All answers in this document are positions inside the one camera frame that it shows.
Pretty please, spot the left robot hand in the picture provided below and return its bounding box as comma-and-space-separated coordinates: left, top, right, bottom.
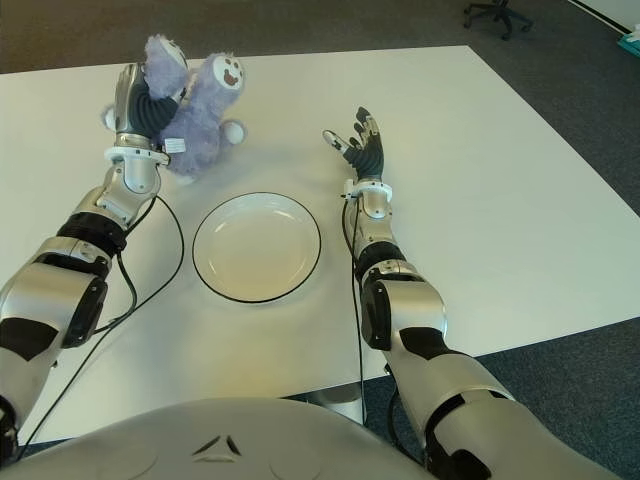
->
112, 62, 184, 146

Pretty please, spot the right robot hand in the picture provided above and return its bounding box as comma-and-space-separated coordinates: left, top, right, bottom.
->
322, 105, 386, 182

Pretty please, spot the purple plush bunny doll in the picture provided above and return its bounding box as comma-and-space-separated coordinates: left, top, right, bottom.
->
101, 33, 250, 187

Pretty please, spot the white plate black rim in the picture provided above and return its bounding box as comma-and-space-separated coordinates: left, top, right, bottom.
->
191, 192, 323, 304

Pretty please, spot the black office chair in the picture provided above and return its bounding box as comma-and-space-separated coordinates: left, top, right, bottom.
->
462, 0, 534, 41

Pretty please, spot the silver table base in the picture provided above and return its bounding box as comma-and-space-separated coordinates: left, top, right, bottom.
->
299, 387, 369, 426

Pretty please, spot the grey robot torso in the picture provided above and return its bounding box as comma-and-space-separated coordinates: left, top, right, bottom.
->
0, 397, 436, 480

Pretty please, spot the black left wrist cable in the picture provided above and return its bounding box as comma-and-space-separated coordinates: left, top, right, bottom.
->
19, 192, 185, 451

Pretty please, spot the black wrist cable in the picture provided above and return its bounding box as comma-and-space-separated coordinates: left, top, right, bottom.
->
19, 192, 185, 451
341, 194, 369, 426

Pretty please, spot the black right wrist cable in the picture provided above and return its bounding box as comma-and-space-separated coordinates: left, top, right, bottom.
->
341, 194, 369, 426

